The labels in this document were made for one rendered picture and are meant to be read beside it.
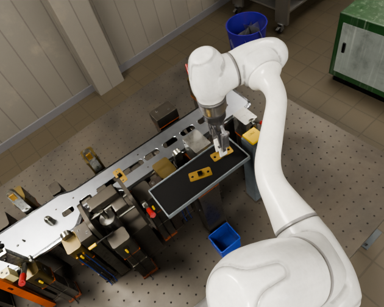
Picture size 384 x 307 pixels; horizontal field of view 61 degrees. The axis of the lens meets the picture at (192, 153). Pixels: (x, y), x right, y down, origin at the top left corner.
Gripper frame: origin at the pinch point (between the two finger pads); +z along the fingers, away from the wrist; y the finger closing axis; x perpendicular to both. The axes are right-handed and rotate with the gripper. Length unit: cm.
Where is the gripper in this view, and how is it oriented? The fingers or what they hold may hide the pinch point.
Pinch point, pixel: (220, 147)
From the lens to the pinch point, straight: 119.3
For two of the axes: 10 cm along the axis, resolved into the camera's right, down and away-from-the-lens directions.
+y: -4.7, -6.5, 5.9
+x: -8.6, 4.8, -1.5
